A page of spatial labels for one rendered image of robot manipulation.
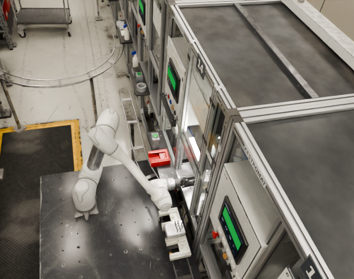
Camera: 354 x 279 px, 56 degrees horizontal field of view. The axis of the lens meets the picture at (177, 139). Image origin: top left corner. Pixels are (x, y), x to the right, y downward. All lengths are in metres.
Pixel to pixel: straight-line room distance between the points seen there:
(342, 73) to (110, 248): 1.86
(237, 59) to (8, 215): 2.69
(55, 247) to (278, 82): 1.86
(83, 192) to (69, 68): 3.08
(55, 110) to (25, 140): 0.58
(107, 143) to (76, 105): 2.55
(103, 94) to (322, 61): 3.31
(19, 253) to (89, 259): 1.06
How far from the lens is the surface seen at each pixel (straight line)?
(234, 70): 1.75
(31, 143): 4.21
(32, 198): 3.71
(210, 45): 1.92
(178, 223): 2.31
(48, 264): 2.57
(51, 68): 5.32
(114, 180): 2.84
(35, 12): 6.31
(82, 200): 2.53
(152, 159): 2.66
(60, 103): 4.66
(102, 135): 2.06
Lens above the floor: 2.97
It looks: 46 degrees down
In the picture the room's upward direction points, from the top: 7 degrees clockwise
